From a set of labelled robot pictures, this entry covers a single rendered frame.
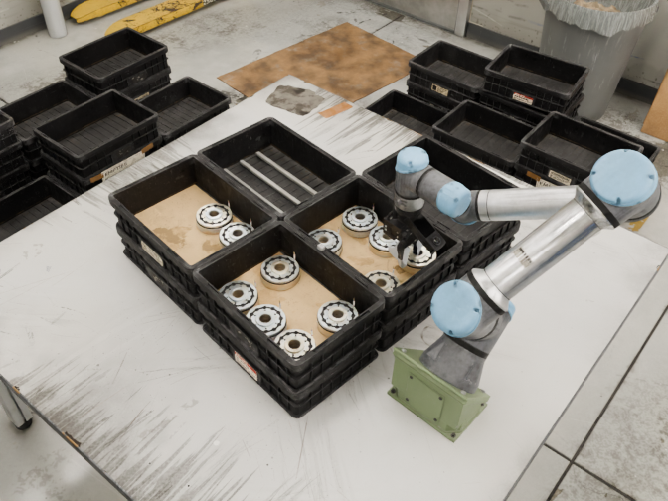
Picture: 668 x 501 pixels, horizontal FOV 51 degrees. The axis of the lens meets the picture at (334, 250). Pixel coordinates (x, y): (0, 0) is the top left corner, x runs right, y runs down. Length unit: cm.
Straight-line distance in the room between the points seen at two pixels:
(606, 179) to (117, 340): 128
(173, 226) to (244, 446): 69
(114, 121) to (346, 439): 190
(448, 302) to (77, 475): 154
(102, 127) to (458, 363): 199
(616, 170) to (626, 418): 151
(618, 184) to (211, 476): 108
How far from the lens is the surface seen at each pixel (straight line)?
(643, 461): 275
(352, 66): 445
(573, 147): 311
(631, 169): 147
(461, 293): 149
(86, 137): 308
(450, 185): 159
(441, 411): 170
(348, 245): 196
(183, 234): 202
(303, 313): 179
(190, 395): 182
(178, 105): 341
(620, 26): 386
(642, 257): 235
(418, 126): 346
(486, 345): 165
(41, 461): 266
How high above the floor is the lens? 219
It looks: 44 degrees down
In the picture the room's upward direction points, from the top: 2 degrees clockwise
